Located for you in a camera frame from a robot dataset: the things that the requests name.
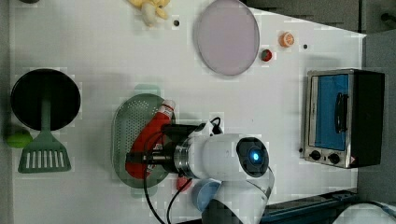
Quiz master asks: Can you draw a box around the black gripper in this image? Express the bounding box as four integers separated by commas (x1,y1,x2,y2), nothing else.
125,124,198,174

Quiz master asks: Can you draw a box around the red ketchup bottle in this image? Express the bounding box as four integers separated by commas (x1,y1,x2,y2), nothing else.
125,100,176,179

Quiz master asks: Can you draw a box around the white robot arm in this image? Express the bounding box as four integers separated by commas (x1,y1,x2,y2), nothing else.
125,122,275,224

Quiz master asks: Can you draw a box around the green oval strainer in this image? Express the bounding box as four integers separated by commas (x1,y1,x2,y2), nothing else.
111,84,163,199

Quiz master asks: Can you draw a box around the large toy strawberry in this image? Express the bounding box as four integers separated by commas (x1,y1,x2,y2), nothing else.
177,176,191,192

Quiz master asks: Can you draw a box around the blue cup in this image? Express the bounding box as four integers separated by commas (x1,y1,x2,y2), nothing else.
191,179,220,212

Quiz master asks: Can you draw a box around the green slotted spatula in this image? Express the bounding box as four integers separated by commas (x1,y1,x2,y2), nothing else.
18,98,71,174

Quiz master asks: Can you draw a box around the green toy lime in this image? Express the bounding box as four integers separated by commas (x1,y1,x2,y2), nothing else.
7,130,33,148

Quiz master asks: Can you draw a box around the black round pan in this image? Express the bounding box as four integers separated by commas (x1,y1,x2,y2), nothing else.
10,68,81,131

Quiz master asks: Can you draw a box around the toy banana bunch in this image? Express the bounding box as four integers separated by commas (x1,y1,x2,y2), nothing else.
128,0,170,27

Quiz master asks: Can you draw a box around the purple round plate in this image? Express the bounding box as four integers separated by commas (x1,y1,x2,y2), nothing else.
195,0,260,76

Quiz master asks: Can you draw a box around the small toy strawberry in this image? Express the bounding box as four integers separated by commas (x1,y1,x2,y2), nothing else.
261,49,273,62

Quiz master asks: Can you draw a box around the silver toaster oven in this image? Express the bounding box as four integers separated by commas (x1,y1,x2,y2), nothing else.
304,69,385,169

